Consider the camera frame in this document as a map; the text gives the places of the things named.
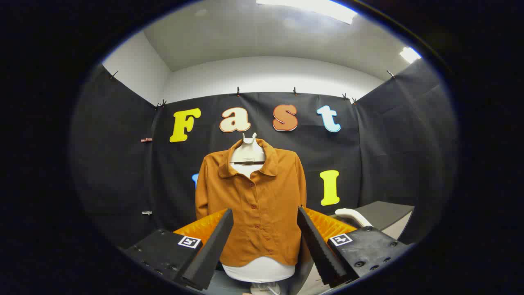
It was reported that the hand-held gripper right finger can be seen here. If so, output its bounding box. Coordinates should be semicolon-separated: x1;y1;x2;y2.
297;206;412;288

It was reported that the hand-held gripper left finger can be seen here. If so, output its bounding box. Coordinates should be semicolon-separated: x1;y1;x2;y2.
123;208;234;291

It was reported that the white garment steamer head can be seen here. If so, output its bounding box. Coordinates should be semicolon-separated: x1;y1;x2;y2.
335;208;374;228

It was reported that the brown button-up shirt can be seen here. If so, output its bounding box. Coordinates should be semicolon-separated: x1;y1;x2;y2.
195;138;307;268

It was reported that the white garment hanger board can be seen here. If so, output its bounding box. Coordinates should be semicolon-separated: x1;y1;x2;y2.
222;132;296;295

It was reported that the row of black backdrop clips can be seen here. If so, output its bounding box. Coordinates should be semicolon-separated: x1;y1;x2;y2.
110;70;396;109

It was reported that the small ceiling light panel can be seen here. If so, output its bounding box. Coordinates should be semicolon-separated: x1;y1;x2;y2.
400;47;422;64

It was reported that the long ceiling light panel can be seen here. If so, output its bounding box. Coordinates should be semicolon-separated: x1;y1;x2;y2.
256;0;358;25

